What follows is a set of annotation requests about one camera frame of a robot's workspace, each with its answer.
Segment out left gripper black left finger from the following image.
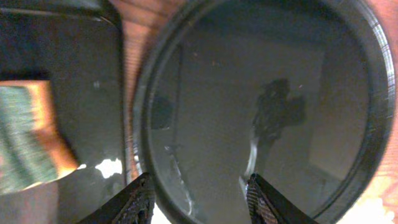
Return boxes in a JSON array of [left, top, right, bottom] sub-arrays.
[[78, 173, 155, 224]]

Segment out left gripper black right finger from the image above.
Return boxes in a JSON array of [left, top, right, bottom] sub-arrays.
[[246, 174, 318, 224]]

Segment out yellow green sponge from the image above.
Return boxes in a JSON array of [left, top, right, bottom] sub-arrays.
[[1, 80, 79, 194]]

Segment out round black tray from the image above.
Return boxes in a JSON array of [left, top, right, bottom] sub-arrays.
[[133, 0, 397, 223]]

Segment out rectangular black tray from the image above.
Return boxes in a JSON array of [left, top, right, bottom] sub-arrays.
[[1, 1, 126, 223]]

